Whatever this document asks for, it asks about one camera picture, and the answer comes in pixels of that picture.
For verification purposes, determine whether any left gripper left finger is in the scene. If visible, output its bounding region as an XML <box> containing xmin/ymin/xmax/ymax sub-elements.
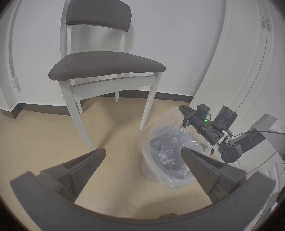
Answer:
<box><xmin>39</xmin><ymin>148</ymin><xmax>107</xmax><ymax>200</ymax></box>

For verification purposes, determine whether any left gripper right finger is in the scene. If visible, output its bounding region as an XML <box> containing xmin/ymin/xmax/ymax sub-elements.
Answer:
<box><xmin>180</xmin><ymin>147</ymin><xmax>247</xmax><ymax>201</ymax></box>

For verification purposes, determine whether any clear plastic bag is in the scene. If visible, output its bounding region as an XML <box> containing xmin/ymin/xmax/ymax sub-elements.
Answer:
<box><xmin>138</xmin><ymin>107</ymin><xmax>214</xmax><ymax>191</ymax></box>

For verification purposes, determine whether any pale grey trash bin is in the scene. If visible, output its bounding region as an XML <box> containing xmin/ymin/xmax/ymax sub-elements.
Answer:
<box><xmin>140</xmin><ymin>127</ymin><xmax>213</xmax><ymax>185</ymax></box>

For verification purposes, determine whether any white wardrobe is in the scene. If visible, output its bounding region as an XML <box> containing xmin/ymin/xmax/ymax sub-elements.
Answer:
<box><xmin>189</xmin><ymin>0</ymin><xmax>285</xmax><ymax>201</ymax></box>

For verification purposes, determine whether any white chair with grey seat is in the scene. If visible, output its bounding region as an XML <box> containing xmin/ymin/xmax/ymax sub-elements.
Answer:
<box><xmin>48</xmin><ymin>0</ymin><xmax>166</xmax><ymax>151</ymax></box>

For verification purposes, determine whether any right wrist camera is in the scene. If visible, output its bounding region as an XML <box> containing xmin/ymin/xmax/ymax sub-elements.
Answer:
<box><xmin>196</xmin><ymin>104</ymin><xmax>211</xmax><ymax>121</ymax></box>

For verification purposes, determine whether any white wall socket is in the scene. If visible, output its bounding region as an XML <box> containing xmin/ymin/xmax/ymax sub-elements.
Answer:
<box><xmin>10</xmin><ymin>77</ymin><xmax>21</xmax><ymax>89</ymax></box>

